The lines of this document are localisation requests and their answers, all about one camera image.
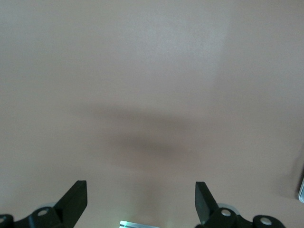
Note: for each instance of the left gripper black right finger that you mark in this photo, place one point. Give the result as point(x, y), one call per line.
point(206, 206)

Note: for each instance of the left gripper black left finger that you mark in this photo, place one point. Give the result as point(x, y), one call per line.
point(71, 204)

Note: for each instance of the silver digital kitchen scale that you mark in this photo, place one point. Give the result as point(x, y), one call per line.
point(302, 190)

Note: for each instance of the brown table cover sheet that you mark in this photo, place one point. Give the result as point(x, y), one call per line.
point(142, 71)

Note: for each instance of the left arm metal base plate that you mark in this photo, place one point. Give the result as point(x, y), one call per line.
point(135, 225)

